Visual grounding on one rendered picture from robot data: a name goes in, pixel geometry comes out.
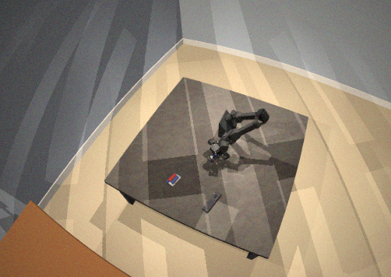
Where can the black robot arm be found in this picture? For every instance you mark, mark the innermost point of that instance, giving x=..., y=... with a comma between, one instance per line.
x=236, y=133

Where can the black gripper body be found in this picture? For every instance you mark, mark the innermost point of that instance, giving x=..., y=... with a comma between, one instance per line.
x=224, y=156

